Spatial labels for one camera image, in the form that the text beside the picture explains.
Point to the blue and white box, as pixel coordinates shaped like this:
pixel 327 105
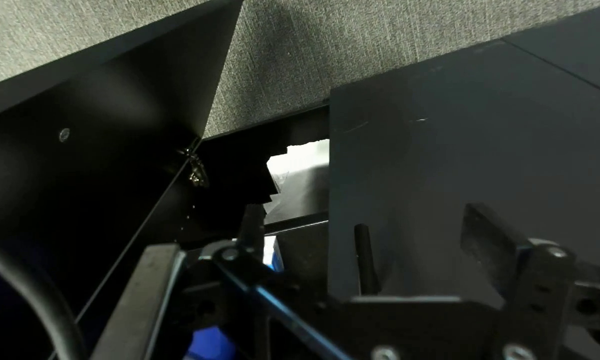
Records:
pixel 272 255

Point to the blue object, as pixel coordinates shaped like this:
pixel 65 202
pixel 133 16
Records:
pixel 209 345

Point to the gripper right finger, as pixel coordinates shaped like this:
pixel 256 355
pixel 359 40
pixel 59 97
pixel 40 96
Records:
pixel 537 290

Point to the white bag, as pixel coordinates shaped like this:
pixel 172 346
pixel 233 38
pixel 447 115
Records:
pixel 302 165

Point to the black cabinet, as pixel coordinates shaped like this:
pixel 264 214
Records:
pixel 430 165

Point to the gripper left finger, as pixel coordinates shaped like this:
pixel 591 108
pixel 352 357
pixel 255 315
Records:
pixel 239 270

